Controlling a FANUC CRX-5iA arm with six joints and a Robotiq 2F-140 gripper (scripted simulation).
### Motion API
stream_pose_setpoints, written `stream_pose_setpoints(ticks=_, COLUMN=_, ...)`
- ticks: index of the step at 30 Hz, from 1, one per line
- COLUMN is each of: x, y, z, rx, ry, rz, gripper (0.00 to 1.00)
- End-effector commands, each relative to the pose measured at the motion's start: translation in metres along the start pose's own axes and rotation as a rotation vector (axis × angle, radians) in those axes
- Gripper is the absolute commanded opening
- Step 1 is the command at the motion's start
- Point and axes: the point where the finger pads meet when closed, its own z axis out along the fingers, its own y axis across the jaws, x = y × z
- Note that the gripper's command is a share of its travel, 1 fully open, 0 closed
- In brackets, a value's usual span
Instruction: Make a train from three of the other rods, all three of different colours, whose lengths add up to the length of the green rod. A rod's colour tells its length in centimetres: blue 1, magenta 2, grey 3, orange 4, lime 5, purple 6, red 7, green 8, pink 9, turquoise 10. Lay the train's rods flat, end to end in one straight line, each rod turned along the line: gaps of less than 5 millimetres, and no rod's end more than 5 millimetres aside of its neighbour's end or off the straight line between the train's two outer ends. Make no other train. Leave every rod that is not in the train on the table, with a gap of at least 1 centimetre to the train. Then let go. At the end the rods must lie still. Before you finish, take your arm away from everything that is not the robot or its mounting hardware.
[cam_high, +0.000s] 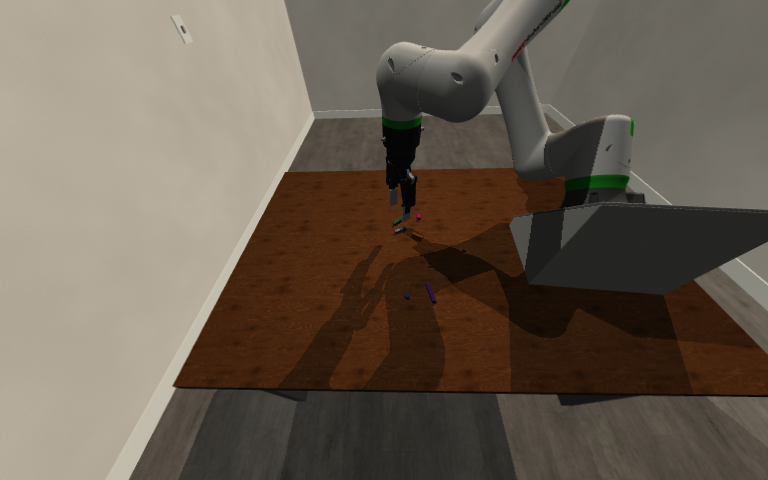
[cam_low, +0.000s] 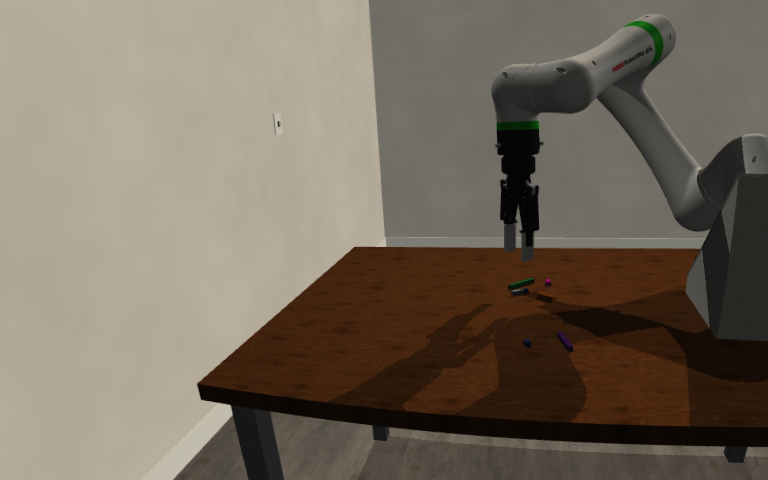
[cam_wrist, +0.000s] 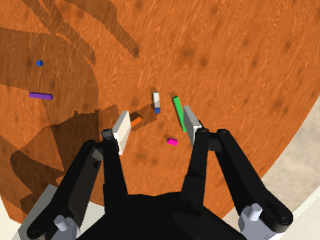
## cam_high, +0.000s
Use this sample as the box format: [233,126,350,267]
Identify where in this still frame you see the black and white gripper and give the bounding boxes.
[386,148,417,222]

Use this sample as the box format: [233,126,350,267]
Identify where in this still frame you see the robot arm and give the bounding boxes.
[376,0,645,209]

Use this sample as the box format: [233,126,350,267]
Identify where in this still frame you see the purple rod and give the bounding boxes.
[425,282,436,303]

